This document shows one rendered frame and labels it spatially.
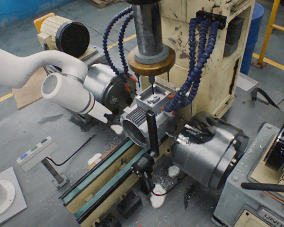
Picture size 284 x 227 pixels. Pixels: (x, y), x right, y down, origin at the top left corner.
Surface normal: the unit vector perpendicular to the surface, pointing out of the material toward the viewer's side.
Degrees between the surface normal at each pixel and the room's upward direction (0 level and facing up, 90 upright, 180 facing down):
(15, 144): 0
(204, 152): 43
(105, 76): 9
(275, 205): 0
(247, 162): 0
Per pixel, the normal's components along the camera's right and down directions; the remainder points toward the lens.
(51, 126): -0.11, -0.69
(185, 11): -0.68, 0.58
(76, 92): 0.88, 0.06
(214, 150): -0.46, -0.28
